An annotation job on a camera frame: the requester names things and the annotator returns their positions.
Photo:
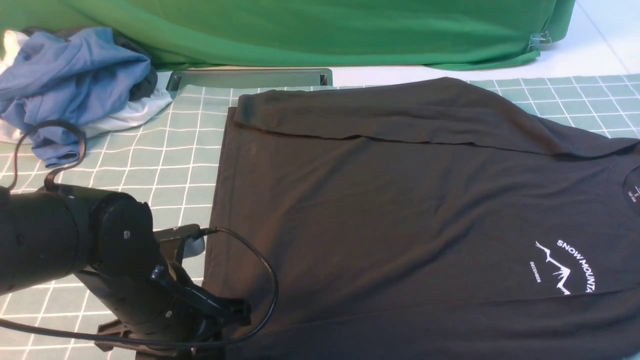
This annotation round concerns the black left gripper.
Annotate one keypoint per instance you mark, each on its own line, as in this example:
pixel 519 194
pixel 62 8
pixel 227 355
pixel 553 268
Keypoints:
pixel 164 316

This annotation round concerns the dark gray long-sleeved shirt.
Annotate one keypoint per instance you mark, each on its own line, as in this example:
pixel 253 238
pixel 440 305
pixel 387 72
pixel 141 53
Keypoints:
pixel 432 220

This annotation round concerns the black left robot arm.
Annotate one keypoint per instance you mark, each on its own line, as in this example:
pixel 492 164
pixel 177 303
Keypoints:
pixel 107 240

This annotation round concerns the blue crumpled shirt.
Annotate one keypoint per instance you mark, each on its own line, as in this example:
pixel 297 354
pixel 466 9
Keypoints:
pixel 80 77

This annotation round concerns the green grid tablecloth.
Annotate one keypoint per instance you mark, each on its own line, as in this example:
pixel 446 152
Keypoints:
pixel 171 162

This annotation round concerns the gray metal table slot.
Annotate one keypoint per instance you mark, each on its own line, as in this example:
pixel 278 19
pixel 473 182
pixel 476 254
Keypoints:
pixel 252 78

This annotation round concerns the green backdrop cloth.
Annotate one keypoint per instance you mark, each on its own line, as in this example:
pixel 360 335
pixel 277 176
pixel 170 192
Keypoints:
pixel 452 35

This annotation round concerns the metal binder clip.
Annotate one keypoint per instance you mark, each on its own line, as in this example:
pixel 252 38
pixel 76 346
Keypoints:
pixel 538 41

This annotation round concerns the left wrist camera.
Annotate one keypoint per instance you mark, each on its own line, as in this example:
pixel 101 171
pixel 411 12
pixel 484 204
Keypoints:
pixel 182 242

